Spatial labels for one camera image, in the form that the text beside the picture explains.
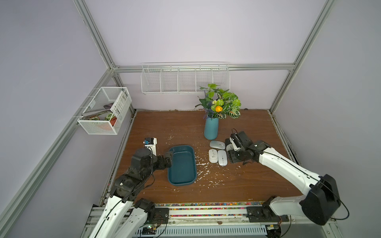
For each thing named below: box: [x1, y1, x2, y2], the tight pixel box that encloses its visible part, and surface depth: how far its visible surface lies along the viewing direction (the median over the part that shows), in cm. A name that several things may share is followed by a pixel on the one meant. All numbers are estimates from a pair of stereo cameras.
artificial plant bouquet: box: [194, 83, 242, 119], surface depth 79 cm
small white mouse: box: [208, 148, 218, 164], surface depth 95 cm
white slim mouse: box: [217, 149, 228, 167], surface depth 93 cm
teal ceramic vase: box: [203, 117, 219, 141], surface depth 98 cm
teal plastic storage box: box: [167, 144, 197, 186], surface depth 95 cm
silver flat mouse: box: [209, 140, 226, 150], surface depth 103 cm
